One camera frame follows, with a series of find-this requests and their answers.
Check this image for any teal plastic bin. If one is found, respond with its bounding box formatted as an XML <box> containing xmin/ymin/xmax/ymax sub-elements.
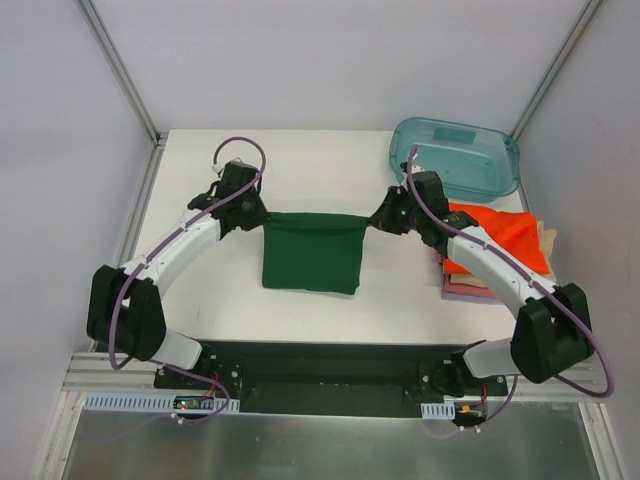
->
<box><xmin>389</xmin><ymin>117</ymin><xmax>521</xmax><ymax>203</ymax></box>

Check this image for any aluminium frame post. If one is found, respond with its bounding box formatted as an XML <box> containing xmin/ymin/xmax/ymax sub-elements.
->
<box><xmin>511</xmin><ymin>0</ymin><xmax>606</xmax><ymax>141</ymax></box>
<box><xmin>74</xmin><ymin>0</ymin><xmax>162</xmax><ymax>147</ymax></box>

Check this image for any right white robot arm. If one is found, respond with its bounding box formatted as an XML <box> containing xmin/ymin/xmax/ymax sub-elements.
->
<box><xmin>369</xmin><ymin>171</ymin><xmax>595</xmax><ymax>395</ymax></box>

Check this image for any left white cable duct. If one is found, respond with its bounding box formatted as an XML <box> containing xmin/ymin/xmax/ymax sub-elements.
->
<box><xmin>84</xmin><ymin>393</ymin><xmax>240</xmax><ymax>415</ymax></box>

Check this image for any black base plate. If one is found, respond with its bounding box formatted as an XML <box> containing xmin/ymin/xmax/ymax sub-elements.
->
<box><xmin>154</xmin><ymin>341</ymin><xmax>508</xmax><ymax>418</ymax></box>

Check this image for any left aluminium side rail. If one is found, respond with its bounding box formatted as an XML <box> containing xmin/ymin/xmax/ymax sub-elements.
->
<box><xmin>32</xmin><ymin>132</ymin><xmax>168</xmax><ymax>479</ymax></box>

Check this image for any orange folded t shirt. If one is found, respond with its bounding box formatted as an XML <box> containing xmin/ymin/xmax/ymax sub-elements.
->
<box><xmin>450</xmin><ymin>203</ymin><xmax>550</xmax><ymax>274</ymax></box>

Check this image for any right white cable duct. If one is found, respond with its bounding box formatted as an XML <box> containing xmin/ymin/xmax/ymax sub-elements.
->
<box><xmin>420</xmin><ymin>400</ymin><xmax>456</xmax><ymax>421</ymax></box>

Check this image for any green t shirt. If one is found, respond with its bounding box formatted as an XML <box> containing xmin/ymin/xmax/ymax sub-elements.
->
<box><xmin>262</xmin><ymin>212</ymin><xmax>368</xmax><ymax>295</ymax></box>

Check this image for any pink folded t shirt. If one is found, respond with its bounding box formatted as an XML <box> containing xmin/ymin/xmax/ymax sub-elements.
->
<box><xmin>443</xmin><ymin>275</ymin><xmax>496</xmax><ymax>299</ymax></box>

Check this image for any beige folded t shirt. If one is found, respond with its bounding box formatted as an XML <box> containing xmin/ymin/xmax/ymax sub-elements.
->
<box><xmin>442</xmin><ymin>222</ymin><xmax>557</xmax><ymax>281</ymax></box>

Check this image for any right aluminium frame post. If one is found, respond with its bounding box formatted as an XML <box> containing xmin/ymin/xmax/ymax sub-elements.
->
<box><xmin>511</xmin><ymin>0</ymin><xmax>606</xmax><ymax>141</ymax></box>

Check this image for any left aluminium frame post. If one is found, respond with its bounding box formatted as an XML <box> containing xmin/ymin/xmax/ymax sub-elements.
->
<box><xmin>74</xmin><ymin>0</ymin><xmax>162</xmax><ymax>147</ymax></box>

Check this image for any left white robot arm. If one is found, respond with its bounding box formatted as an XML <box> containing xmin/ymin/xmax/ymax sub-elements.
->
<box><xmin>86</xmin><ymin>158</ymin><xmax>268</xmax><ymax>389</ymax></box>

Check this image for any white cable duct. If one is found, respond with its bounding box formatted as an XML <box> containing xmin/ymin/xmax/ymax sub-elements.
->
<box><xmin>420</xmin><ymin>400</ymin><xmax>456</xmax><ymax>421</ymax></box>
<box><xmin>84</xmin><ymin>393</ymin><xmax>240</xmax><ymax>415</ymax></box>

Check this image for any front aluminium rail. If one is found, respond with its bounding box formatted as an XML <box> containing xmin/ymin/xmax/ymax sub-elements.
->
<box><xmin>62</xmin><ymin>352</ymin><xmax>602</xmax><ymax>403</ymax></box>

